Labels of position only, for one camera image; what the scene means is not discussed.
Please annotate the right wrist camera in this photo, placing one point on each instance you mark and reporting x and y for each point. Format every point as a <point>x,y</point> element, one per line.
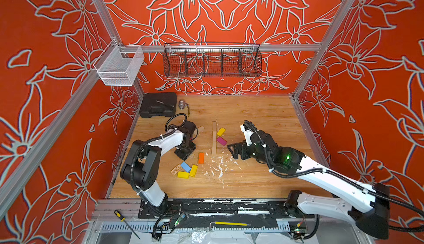
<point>247,134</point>

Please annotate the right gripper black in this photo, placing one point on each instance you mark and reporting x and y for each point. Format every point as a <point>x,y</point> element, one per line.
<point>244,154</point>

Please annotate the blue block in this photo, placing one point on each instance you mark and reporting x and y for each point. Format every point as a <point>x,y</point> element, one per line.
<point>185,167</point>

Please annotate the black wire basket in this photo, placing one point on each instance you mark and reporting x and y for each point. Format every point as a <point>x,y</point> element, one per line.
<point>212,60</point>

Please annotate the printed wooden block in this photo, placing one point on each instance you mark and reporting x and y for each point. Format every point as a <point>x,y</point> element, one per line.
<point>177,169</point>

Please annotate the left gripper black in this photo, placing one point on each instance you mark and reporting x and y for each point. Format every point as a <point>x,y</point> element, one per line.
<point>183,155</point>

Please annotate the yellow pencil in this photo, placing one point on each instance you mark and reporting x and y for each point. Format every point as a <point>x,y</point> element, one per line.
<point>231,223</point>

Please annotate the orange block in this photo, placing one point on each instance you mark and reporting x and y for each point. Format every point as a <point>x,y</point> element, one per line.
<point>201,158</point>

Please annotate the white mesh basket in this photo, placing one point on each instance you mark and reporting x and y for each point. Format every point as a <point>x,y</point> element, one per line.
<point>119,65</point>

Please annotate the yellow black screwdriver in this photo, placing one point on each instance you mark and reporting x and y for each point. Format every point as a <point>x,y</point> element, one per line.
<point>123,219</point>

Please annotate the yellow block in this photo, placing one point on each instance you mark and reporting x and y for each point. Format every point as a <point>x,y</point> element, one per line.
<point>221,132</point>
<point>193,171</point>
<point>183,175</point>

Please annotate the metal ball valve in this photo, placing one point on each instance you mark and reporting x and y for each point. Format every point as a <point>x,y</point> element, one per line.
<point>182,104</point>

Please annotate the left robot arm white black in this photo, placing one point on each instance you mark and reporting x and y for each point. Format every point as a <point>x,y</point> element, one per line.
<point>141,166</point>

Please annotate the magenta block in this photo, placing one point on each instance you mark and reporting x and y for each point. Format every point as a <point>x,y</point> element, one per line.
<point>222,141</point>

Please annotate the black plastic tool case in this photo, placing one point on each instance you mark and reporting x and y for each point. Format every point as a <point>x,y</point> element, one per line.
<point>158,104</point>

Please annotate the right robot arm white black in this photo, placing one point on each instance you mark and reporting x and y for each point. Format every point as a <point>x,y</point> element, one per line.
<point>367,206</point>

